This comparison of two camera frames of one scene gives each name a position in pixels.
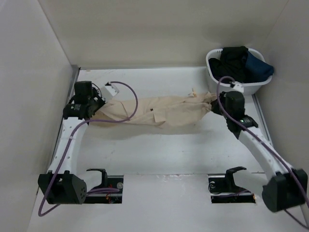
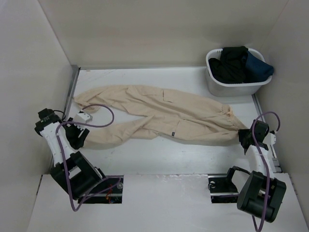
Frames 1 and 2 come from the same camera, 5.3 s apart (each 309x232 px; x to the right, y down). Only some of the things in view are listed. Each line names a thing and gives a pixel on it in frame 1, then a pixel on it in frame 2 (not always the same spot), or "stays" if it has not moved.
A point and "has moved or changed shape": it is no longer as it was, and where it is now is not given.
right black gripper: x=215 y=107 to x=241 y=134
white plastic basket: x=218 y=86 stays
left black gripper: x=103 y=101 to x=78 y=140
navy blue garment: x=257 y=70 stays
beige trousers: x=157 y=111 has moved or changed shape
